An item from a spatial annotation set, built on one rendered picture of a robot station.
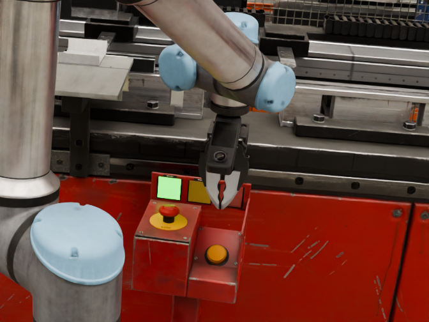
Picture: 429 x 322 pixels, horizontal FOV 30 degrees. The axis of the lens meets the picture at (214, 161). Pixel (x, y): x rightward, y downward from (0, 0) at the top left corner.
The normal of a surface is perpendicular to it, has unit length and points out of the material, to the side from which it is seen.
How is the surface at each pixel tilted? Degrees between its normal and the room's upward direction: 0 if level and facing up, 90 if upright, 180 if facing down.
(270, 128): 0
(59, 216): 7
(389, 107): 90
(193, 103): 90
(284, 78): 90
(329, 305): 90
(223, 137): 33
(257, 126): 0
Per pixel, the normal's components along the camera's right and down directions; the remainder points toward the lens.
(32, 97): 0.54, 0.35
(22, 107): 0.23, 0.36
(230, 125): -0.01, -0.57
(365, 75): -0.02, 0.39
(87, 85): 0.08, -0.92
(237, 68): 0.45, 0.68
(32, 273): -0.67, 0.15
